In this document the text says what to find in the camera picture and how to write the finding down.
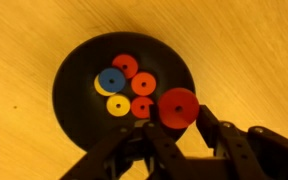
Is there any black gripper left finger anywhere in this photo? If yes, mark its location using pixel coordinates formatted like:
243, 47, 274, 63
143, 105, 196, 180

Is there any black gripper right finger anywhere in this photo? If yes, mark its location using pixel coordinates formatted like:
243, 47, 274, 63
196, 105, 268, 180

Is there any orange disc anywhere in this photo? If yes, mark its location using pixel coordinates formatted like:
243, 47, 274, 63
112, 54, 138, 79
131, 96, 154, 119
131, 72, 156, 96
158, 88, 199, 129

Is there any yellow disc in bowl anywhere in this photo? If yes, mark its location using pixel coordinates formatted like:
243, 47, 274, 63
106, 94, 131, 117
94, 75, 115, 96

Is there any black bowl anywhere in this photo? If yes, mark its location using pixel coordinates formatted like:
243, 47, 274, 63
52, 31, 197, 153

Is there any blue disc in bowl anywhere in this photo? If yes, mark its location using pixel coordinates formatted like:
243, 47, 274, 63
99, 68, 126, 92

